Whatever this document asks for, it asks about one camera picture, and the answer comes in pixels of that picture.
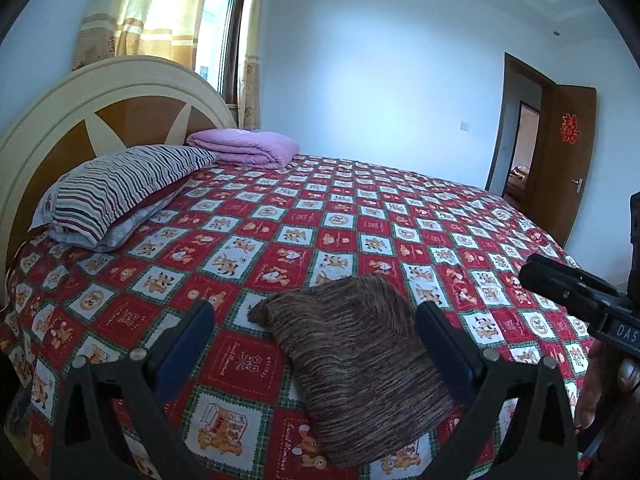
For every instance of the wide yellow curtain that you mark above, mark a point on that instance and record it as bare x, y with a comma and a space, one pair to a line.
145, 10

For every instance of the person's right hand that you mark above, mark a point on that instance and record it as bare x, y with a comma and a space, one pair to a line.
592, 390

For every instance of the cream and brown headboard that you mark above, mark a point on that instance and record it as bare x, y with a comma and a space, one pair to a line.
125, 75

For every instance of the red checkered bear-print bedspread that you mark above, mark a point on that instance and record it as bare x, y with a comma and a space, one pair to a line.
350, 230

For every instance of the grey pillow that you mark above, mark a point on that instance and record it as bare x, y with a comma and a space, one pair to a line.
130, 228

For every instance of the narrow yellow curtain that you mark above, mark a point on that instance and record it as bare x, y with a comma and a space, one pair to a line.
250, 60

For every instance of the window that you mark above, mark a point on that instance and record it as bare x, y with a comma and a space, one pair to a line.
215, 35

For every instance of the red paper door decoration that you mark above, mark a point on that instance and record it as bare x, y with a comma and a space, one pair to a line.
570, 128

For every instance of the brown knitted sweater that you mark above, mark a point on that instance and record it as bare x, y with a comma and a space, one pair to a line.
350, 360

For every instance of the brown sofa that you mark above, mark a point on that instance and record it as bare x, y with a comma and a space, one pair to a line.
519, 177

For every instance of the brown wooden door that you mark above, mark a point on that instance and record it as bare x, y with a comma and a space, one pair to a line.
560, 185

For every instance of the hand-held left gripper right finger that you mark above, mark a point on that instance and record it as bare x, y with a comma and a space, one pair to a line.
447, 355

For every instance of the brown door frame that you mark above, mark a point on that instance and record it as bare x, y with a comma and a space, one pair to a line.
500, 125

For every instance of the folded purple blanket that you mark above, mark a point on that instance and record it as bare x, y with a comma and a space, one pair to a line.
245, 145

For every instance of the striped pillow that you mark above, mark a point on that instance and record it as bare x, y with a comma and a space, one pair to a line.
115, 185

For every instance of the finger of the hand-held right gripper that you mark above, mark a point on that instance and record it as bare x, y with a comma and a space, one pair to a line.
555, 280

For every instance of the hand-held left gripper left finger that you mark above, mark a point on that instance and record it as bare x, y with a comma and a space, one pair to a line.
182, 355

